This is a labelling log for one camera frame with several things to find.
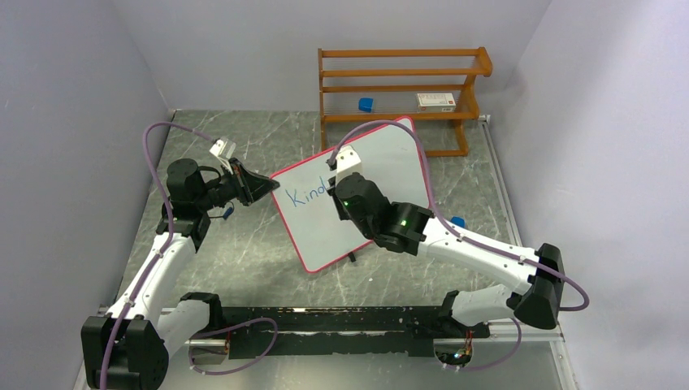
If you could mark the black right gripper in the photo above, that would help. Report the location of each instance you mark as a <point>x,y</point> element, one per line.
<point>331,191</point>

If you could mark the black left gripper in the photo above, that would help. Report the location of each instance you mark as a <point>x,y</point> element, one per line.
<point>255,186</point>

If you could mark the blue marker cap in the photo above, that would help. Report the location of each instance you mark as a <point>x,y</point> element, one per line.
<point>227,213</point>

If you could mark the pink framed whiteboard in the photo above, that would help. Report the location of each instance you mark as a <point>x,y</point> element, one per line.
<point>390,158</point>

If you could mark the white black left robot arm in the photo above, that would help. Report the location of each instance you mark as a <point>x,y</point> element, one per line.
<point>131,345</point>

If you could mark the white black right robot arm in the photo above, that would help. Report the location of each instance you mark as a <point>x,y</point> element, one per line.
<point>528,281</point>

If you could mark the blue eraser on shelf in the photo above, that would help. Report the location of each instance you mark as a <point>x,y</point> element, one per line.
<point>366,104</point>

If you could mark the blue eraser on table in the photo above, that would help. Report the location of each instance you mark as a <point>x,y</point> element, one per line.
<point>460,222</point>

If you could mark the orange wooden shelf rack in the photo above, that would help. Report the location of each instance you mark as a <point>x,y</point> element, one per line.
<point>393,78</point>

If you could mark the white cardboard box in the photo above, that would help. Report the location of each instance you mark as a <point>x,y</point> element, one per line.
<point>436,102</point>

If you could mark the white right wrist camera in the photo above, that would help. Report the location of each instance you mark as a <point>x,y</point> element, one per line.
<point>347,162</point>

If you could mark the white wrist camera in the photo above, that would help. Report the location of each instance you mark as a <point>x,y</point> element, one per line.
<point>347,162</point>
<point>223,149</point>

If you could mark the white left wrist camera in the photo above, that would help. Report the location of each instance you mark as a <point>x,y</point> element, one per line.
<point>223,149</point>

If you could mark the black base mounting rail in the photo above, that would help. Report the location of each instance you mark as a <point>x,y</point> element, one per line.
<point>289,331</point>

